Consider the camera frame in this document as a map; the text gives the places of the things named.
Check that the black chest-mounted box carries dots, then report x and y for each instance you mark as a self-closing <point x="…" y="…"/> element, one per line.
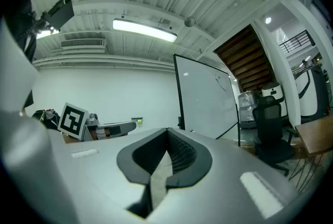
<point x="61" y="13"/>

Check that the person's black clothing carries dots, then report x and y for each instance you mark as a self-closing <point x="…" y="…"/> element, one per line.
<point x="22" y="23"/>

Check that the round ceiling downlight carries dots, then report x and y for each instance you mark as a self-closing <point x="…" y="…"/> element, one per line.
<point x="268" y="20"/>

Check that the black metal railing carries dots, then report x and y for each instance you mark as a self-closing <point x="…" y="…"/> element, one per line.
<point x="296" y="42"/>

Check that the wooden staircase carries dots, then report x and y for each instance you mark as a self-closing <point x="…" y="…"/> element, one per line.
<point x="244" y="62"/>

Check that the large white and black machine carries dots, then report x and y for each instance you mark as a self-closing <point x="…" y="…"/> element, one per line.
<point x="316" y="93"/>

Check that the plastic-wrapped crate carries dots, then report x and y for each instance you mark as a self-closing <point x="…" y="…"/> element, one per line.
<point x="247" y="107"/>

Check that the white robot with black face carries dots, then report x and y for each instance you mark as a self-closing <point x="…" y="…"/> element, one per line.
<point x="273" y="91"/>

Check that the black office chair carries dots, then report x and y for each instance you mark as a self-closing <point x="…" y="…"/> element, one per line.
<point x="269" y="119"/>

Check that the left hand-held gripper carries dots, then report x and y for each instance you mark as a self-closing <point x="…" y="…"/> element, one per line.
<point x="72" y="120"/>

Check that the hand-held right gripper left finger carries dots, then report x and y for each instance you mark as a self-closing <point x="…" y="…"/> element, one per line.
<point x="91" y="173"/>

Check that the wall shelf with green item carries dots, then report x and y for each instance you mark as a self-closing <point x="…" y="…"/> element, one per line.
<point x="138" y="119"/>

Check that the grey ceiling dome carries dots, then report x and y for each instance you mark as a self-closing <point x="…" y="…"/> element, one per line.
<point x="189" y="21"/>

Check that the white ceiling air vent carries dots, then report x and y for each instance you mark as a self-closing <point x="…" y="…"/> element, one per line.
<point x="83" y="42"/>

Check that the black-framed whiteboard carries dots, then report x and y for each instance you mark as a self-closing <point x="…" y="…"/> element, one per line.
<point x="203" y="93"/>

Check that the long ceiling light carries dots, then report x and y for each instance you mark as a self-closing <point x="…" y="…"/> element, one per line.
<point x="144" y="29"/>
<point x="44" y="33"/>

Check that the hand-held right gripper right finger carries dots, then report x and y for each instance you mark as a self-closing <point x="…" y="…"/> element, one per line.
<point x="221" y="165"/>

